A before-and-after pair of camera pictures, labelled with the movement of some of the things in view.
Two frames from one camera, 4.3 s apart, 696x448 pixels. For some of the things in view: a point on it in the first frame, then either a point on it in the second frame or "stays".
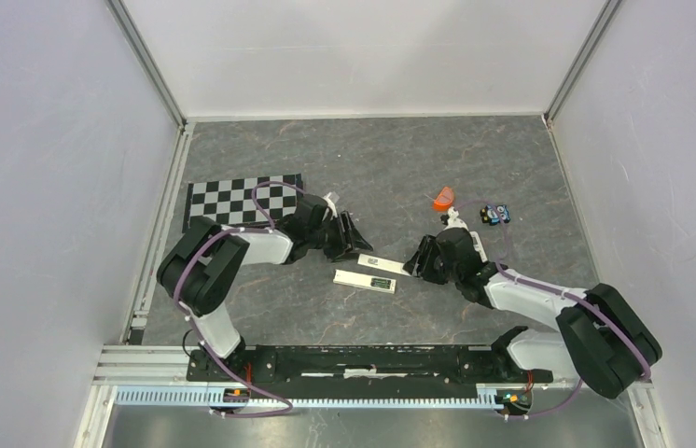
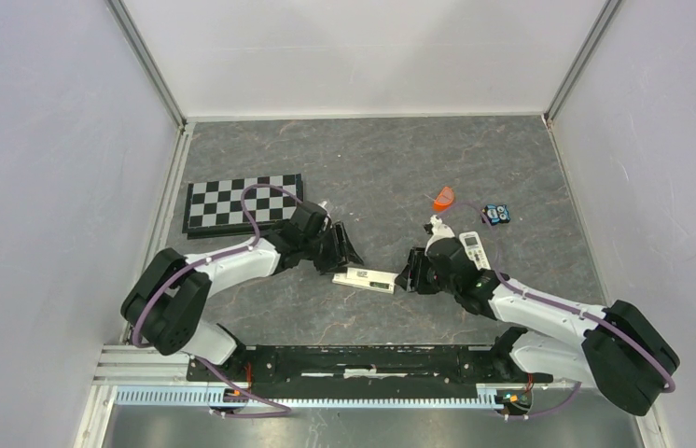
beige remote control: (478, 245) stays
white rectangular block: (363, 281) stays
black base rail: (364, 363) stays
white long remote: (382, 263) -> (370, 274)
